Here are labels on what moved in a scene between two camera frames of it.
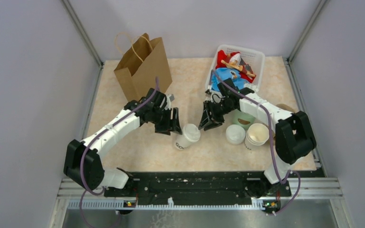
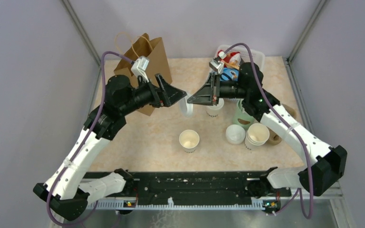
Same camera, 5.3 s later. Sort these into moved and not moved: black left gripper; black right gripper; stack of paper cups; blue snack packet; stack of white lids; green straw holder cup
Moved: black right gripper; black left gripper
Not moved: blue snack packet; stack of white lids; green straw holder cup; stack of paper cups
